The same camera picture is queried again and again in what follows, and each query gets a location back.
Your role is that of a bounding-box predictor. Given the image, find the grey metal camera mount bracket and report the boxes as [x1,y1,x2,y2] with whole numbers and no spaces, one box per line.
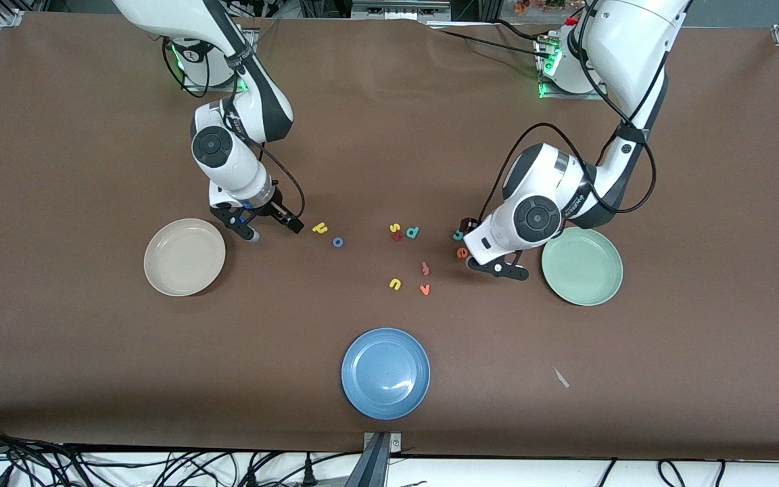
[352,432,404,487]

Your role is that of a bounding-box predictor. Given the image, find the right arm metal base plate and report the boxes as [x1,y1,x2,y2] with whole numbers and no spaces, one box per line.
[181,41,255,92]

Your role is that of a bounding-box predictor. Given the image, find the tangled black floor cables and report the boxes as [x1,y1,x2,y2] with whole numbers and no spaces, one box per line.
[0,419,363,487]

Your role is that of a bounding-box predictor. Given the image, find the beige brown plate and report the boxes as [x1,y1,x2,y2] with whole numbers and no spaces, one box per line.
[143,218,227,297]

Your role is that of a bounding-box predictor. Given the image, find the short black table cable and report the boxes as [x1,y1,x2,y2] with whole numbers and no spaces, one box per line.
[491,19,552,47]

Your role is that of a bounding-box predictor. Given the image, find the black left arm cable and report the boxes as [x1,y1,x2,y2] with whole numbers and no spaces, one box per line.
[477,0,657,227]

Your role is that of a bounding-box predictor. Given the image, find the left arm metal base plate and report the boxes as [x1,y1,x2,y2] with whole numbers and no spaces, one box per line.
[537,34,593,101]

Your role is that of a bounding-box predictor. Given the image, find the black looped hanging cable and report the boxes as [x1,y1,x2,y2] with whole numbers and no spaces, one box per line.
[657,459,689,487]

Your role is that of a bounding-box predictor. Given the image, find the grey metal frame piece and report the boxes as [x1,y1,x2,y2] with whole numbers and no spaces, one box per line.
[352,0,451,21]

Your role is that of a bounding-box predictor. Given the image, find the brown table cover sheet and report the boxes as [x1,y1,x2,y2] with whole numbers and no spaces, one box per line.
[0,12,779,461]

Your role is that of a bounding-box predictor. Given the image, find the light green plate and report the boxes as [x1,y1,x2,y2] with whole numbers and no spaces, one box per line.
[541,227,624,306]

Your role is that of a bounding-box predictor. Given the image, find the long black table cable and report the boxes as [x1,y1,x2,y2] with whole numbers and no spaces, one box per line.
[430,27,554,60]

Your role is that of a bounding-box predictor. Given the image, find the blue plate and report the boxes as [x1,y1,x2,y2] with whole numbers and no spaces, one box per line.
[341,327,431,420]

